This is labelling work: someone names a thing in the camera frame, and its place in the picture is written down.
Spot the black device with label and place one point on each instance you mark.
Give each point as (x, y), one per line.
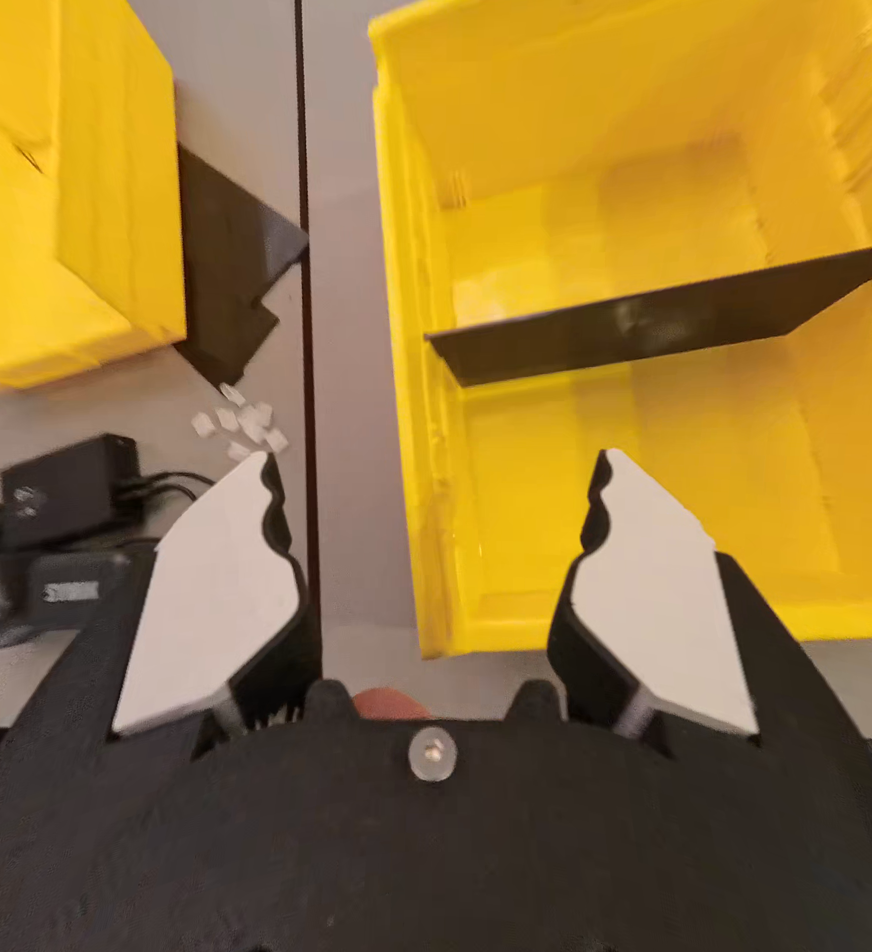
(4, 602)

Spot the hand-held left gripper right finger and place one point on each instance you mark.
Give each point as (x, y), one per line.
(652, 595)

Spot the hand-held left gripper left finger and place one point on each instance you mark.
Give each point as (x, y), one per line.
(213, 595)

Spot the yellow divided plastic bin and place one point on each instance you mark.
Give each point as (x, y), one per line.
(629, 111)

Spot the black bin divider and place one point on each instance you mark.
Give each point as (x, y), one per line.
(629, 327)

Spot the black power adapter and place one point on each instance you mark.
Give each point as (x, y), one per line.
(64, 491)

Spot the loose black divider plate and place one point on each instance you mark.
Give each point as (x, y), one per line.
(220, 282)

